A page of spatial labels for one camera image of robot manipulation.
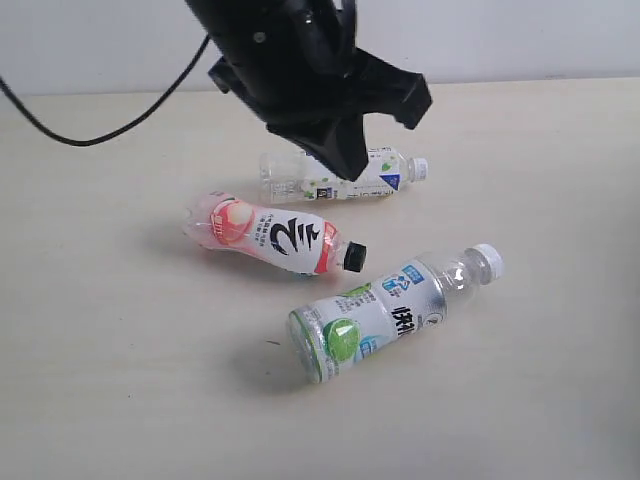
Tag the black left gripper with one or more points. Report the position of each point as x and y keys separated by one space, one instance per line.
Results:
x=294 y=60

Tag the Suntory oolong tea bottle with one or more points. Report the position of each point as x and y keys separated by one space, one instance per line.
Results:
x=299 y=177

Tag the pink peach soda bottle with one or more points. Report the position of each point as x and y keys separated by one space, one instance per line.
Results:
x=298 y=242

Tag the green lime label bottle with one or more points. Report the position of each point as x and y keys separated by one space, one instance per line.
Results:
x=333 y=334

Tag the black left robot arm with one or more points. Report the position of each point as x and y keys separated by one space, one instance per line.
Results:
x=296 y=66

